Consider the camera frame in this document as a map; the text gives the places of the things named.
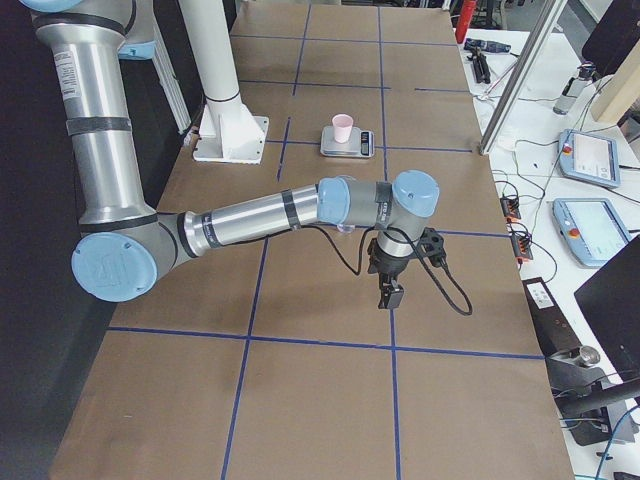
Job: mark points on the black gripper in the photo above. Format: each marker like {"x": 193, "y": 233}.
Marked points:
{"x": 388, "y": 265}

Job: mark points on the orange black connector block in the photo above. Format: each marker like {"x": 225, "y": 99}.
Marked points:
{"x": 521, "y": 246}
{"x": 510, "y": 208}

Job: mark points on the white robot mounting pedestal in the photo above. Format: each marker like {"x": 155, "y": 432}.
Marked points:
{"x": 228, "y": 132}

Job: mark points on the black monitor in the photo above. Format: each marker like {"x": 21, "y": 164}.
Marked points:
{"x": 609, "y": 302}

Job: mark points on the far blue teach pendant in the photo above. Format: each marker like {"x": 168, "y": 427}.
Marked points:
{"x": 590, "y": 158}

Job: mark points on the aluminium frame post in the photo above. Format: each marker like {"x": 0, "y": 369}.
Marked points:
{"x": 533, "y": 47}

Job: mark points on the clear glass sauce bottle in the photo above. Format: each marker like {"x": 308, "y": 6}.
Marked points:
{"x": 346, "y": 229}

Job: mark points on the grey water bottle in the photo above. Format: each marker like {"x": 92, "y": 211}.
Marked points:
{"x": 574, "y": 87}

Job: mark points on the blue teach pendant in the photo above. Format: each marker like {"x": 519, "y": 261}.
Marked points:
{"x": 590, "y": 158}
{"x": 591, "y": 228}

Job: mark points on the near blue teach pendant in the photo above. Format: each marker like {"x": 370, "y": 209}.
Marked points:
{"x": 591, "y": 228}

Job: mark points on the red cylinder bottle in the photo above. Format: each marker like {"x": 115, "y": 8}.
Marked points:
{"x": 464, "y": 20}

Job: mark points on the silver digital kitchen scale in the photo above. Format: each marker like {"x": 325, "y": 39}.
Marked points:
{"x": 361, "y": 144}

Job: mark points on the black folded tripod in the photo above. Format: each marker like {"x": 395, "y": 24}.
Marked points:
{"x": 480, "y": 67}

